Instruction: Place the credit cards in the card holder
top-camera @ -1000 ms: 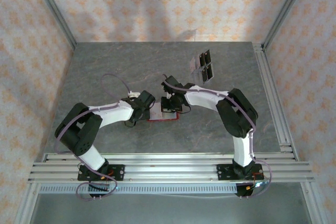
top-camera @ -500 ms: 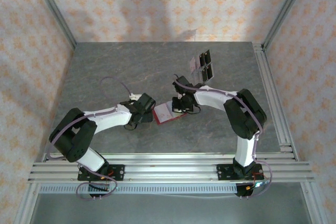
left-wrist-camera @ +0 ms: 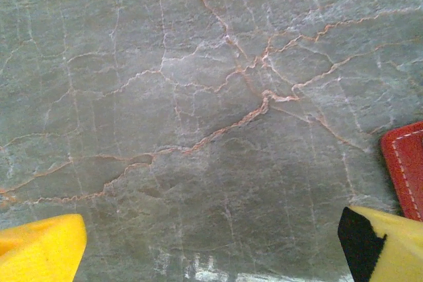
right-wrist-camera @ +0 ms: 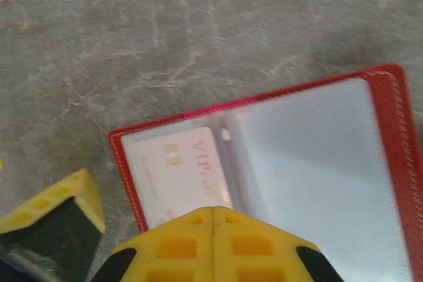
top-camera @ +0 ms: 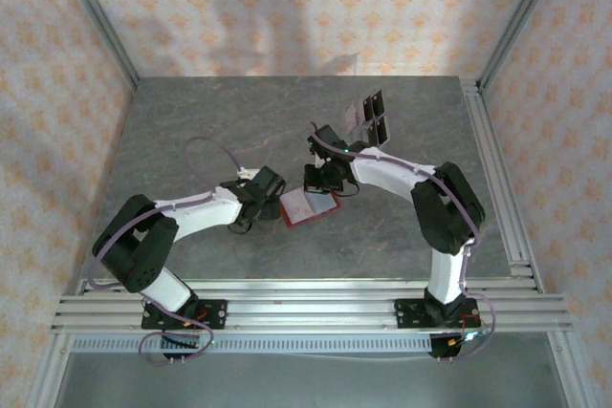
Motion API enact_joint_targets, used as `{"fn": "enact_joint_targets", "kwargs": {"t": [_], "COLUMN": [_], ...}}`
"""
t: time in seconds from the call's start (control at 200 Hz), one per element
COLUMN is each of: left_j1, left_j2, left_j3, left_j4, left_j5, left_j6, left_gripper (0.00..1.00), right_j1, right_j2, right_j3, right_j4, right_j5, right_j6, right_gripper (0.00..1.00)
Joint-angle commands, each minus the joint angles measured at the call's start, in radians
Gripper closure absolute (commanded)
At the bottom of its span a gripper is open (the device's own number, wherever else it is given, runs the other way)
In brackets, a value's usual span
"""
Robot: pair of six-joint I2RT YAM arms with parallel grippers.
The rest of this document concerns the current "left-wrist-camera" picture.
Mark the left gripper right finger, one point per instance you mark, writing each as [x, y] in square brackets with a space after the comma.
[396, 249]

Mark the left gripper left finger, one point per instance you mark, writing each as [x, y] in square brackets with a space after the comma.
[39, 252]

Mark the red leather card holder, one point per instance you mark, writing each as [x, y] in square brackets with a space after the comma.
[406, 163]

